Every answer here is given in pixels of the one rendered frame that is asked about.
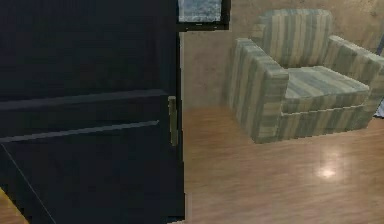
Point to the striped green beige armchair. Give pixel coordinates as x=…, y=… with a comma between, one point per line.
x=293, y=86

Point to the dark navy room door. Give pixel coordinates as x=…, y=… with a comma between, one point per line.
x=83, y=110

